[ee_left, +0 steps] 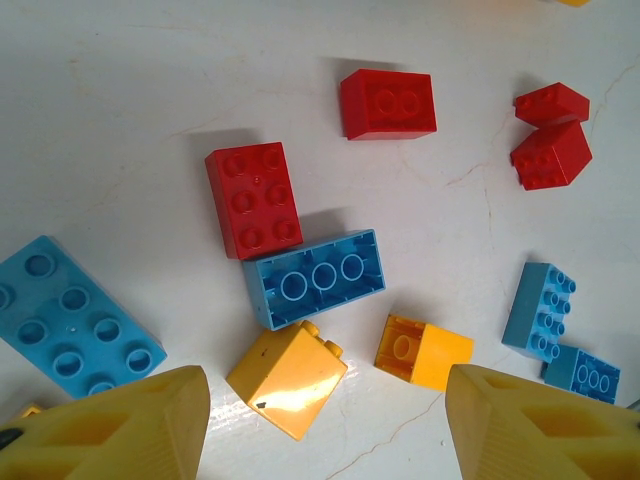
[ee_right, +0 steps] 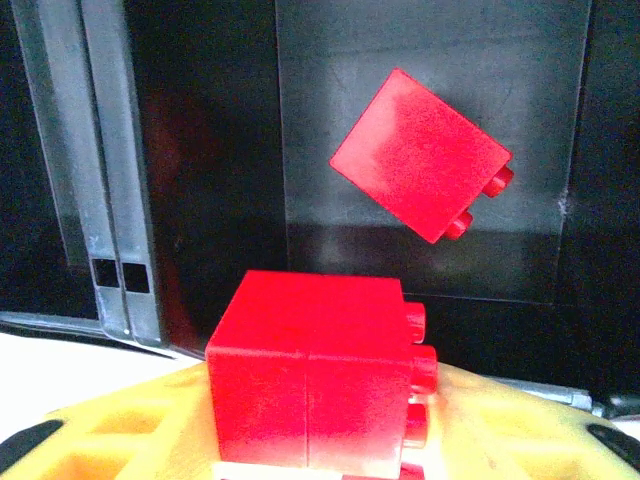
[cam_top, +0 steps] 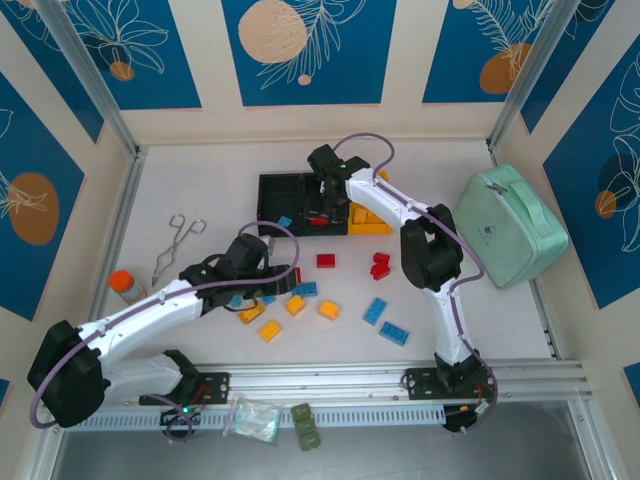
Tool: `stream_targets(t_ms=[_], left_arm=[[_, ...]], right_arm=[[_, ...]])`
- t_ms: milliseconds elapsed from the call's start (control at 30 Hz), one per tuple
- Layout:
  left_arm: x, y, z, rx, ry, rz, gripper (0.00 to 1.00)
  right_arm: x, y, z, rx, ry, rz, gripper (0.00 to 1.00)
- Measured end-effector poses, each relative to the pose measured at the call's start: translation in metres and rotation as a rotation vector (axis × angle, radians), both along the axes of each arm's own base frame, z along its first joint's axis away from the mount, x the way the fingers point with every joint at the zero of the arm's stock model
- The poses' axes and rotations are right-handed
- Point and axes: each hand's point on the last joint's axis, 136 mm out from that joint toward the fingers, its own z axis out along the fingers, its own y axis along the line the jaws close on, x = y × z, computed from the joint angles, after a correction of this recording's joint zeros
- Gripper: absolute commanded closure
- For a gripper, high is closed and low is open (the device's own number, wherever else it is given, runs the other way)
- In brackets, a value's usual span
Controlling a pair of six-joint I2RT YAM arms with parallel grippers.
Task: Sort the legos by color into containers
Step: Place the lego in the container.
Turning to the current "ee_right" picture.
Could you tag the black plastic bin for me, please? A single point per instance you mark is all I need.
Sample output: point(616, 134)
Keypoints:
point(30, 200)
point(350, 50)

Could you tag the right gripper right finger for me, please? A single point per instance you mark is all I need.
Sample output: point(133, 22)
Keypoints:
point(525, 440)

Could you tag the red lego brick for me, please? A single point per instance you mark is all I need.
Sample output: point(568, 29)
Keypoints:
point(420, 155)
point(310, 375)

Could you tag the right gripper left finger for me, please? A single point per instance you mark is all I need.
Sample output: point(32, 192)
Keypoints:
point(125, 440)

